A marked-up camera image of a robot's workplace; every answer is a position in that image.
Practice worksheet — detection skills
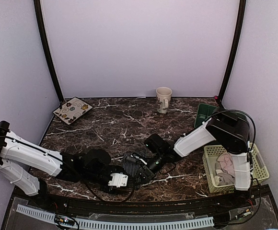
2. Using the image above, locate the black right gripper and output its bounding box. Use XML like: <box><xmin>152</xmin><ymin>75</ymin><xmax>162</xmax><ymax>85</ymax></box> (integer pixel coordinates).
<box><xmin>132</xmin><ymin>151</ymin><xmax>166</xmax><ymax>186</ymax></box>

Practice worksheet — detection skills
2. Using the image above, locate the navy striped boxer underwear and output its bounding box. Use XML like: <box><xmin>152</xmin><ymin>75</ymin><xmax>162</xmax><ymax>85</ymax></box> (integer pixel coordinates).
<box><xmin>122</xmin><ymin>151</ymin><xmax>148</xmax><ymax>190</ymax></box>

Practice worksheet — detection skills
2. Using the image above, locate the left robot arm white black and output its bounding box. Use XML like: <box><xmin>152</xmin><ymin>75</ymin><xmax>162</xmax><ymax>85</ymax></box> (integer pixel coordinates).
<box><xmin>0</xmin><ymin>121</ymin><xmax>135</xmax><ymax>209</ymax></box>

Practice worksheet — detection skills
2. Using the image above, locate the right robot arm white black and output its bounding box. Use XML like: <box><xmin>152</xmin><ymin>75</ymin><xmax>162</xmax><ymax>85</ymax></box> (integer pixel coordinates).
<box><xmin>135</xmin><ymin>108</ymin><xmax>256</xmax><ymax>208</ymax></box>

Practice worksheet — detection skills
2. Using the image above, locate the grey cloth in basket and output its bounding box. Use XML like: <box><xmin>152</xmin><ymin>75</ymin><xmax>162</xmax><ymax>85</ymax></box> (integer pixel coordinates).
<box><xmin>214</xmin><ymin>162</ymin><xmax>235</xmax><ymax>186</ymax></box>

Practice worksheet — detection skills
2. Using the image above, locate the cream ceramic mug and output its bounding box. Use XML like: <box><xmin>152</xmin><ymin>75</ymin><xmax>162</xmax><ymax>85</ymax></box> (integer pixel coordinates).
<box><xmin>156</xmin><ymin>87</ymin><xmax>173</xmax><ymax>114</ymax></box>

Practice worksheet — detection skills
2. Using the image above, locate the pink cloth in basket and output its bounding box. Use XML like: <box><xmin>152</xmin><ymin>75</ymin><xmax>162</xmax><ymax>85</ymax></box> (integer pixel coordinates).
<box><xmin>215</xmin><ymin>152</ymin><xmax>235</xmax><ymax>177</ymax></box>

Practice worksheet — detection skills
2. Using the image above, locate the floral square ceramic plate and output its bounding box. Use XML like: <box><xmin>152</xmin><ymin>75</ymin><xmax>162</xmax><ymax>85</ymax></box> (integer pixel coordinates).
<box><xmin>53</xmin><ymin>97</ymin><xmax>93</xmax><ymax>125</ymax></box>

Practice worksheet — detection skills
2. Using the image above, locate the dark green divided organizer tray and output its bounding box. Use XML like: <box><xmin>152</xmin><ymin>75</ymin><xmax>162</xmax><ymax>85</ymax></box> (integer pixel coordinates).
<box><xmin>194</xmin><ymin>103</ymin><xmax>224</xmax><ymax>129</ymax></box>

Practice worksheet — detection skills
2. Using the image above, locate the light green perforated basket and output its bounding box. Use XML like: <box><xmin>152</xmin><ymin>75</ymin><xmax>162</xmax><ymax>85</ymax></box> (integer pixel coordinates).
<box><xmin>202</xmin><ymin>143</ymin><xmax>269</xmax><ymax>193</ymax></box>

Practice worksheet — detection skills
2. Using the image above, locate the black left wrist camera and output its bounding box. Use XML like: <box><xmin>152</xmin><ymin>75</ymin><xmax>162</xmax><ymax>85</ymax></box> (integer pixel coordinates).
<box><xmin>83</xmin><ymin>149</ymin><xmax>111</xmax><ymax>170</ymax></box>

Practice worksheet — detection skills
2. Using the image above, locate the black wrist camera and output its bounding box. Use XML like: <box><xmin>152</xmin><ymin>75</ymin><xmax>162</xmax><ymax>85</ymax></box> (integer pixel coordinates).
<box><xmin>83</xmin><ymin>149</ymin><xmax>111</xmax><ymax>170</ymax></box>
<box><xmin>144</xmin><ymin>134</ymin><xmax>170</xmax><ymax>154</ymax></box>

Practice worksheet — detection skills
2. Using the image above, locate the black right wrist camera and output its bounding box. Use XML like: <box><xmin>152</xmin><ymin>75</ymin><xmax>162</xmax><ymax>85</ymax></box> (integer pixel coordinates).
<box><xmin>144</xmin><ymin>134</ymin><xmax>170</xmax><ymax>154</ymax></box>

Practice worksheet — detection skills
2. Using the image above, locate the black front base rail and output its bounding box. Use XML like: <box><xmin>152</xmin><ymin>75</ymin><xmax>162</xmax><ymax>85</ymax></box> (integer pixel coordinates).
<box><xmin>13</xmin><ymin>185</ymin><xmax>277</xmax><ymax>217</ymax></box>

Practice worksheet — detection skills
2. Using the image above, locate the grey slotted cable duct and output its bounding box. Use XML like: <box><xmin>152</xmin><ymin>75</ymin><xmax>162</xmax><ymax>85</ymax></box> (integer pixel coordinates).
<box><xmin>16</xmin><ymin>205</ymin><xmax>214</xmax><ymax>230</ymax></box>

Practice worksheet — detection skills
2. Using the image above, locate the right black frame post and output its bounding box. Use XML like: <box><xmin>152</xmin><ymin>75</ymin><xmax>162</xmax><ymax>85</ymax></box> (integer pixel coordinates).
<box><xmin>217</xmin><ymin>0</ymin><xmax>246</xmax><ymax>105</ymax></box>

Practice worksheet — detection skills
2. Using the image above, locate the black frame post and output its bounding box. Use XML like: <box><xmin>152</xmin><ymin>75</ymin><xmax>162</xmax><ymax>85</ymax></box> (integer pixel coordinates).
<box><xmin>217</xmin><ymin>0</ymin><xmax>246</xmax><ymax>105</ymax></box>
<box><xmin>33</xmin><ymin>0</ymin><xmax>64</xmax><ymax>103</ymax></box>

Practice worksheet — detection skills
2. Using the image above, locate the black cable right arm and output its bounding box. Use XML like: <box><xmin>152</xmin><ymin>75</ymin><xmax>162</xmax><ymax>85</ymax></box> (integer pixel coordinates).
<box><xmin>210</xmin><ymin>109</ymin><xmax>266</xmax><ymax>209</ymax></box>

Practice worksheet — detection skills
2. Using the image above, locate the left black frame post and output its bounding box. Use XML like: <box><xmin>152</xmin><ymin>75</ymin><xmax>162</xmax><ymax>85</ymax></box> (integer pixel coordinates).
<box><xmin>33</xmin><ymin>0</ymin><xmax>64</xmax><ymax>103</ymax></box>

